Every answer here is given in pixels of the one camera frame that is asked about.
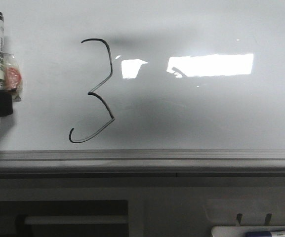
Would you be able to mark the red round magnet taped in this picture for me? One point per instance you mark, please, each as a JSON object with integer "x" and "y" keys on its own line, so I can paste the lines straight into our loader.
{"x": 13, "y": 77}

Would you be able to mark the white whiteboard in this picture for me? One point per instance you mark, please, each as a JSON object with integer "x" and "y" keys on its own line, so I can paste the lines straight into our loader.
{"x": 146, "y": 74}

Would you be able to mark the white marker tray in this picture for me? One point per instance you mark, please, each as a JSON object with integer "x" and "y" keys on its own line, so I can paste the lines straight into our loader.
{"x": 240, "y": 231}

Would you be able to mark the aluminium whiteboard tray rail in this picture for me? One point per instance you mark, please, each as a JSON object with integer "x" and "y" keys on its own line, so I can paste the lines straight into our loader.
{"x": 65, "y": 162}

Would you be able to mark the blue capped marker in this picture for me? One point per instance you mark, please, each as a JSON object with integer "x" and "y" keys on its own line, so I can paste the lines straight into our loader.
{"x": 266, "y": 234}

